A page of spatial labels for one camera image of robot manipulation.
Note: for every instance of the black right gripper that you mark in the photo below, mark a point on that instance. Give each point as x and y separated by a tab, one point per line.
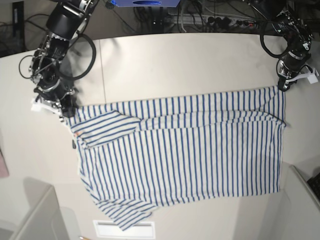
62	92

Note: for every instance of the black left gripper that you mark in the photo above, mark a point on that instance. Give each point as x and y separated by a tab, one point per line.
291	68

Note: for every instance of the blue white striped T-shirt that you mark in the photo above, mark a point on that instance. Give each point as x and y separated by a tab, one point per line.
140	155

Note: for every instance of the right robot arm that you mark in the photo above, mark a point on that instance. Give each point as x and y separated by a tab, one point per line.
64	27

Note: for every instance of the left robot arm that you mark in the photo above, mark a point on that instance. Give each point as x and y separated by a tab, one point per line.
295	32

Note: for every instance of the black keyboard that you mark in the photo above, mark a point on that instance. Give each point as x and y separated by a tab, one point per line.
314	184

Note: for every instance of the blue box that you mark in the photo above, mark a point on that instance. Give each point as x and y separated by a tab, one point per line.
145	3

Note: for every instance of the white power strip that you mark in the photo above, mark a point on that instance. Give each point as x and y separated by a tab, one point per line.
221	21

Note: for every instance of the white table slot plate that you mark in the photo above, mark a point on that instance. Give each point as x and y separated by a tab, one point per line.
108	230

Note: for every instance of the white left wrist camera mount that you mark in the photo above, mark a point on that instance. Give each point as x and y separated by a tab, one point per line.
312	76

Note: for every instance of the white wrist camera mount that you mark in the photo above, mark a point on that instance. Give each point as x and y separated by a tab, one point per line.
39	104
312	76

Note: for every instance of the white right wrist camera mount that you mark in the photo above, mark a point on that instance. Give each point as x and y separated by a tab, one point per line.
39	104

